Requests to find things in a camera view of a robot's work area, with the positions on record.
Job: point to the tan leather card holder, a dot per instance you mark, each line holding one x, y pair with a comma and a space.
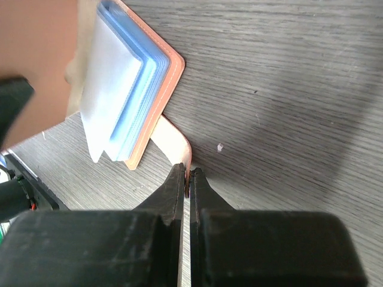
101, 60

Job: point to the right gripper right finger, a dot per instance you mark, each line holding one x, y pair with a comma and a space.
202, 196

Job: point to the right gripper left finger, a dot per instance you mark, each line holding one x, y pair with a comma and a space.
167, 203

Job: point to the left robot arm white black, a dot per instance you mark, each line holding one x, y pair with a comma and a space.
22, 190

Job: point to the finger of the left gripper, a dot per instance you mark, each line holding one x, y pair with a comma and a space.
16, 93

